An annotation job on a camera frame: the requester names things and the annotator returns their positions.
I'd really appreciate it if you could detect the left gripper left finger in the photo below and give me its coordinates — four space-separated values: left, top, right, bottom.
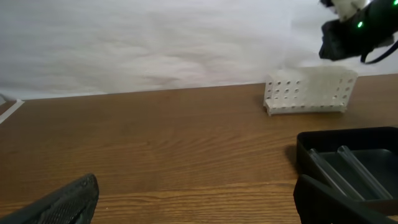
0 173 100 224

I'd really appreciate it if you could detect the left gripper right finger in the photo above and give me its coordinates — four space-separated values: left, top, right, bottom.
293 174 398 224

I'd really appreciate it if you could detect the clear test tube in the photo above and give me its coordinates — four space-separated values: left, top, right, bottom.
307 148 364 202
337 145 393 200

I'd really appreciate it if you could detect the white test tube rack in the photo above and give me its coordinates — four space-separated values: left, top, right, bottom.
263 65 358 116

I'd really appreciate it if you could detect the black tray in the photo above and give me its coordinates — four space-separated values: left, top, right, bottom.
296 126 398 215

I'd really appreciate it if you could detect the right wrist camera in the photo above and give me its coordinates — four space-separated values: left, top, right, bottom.
331 0 369 22

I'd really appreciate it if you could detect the black cable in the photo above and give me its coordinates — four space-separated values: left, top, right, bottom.
360 40 398 65

